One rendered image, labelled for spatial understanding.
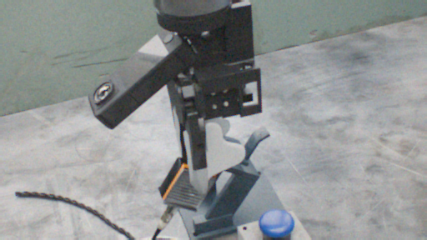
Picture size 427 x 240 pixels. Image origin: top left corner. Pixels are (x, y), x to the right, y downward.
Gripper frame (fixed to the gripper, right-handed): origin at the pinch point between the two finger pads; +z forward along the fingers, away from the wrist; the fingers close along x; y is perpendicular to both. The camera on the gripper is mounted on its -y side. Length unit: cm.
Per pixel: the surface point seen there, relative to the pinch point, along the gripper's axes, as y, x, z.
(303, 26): 81, 161, 74
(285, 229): 8.6, -5.5, 5.9
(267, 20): 66, 160, 68
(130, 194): -5.8, 15.0, 13.0
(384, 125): 33.1, 16.7, 13.2
